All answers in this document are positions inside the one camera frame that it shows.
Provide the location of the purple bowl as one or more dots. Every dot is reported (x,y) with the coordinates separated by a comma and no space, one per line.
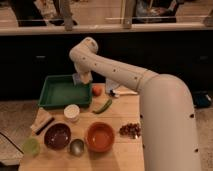
(57,136)

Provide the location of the orange tomato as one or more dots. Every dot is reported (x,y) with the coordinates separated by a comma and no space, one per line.
(96,90)

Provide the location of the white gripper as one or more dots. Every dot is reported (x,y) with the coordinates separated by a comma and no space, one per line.
(85,76)

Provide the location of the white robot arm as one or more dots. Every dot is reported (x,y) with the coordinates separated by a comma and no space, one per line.
(169,132)

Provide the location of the pile of dried fruit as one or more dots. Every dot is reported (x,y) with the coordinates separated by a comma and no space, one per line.
(132,130)

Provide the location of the green plastic tray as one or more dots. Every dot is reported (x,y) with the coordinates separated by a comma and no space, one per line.
(59,91)

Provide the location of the wooden brush block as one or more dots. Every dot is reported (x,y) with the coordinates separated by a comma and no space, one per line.
(40,123)

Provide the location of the orange bowl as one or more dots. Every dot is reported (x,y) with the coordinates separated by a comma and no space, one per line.
(99,137)

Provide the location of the green plastic cup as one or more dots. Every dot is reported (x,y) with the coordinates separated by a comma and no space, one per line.
(31,147)

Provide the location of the small metal cup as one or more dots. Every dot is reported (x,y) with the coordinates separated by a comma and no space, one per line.
(77,147)

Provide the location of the blue black floor device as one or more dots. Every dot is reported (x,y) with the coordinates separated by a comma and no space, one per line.
(202,100)

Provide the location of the white round container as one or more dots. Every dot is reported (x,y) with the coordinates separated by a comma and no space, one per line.
(72,112)

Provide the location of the green chili pepper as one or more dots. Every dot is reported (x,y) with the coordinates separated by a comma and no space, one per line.
(104,107)

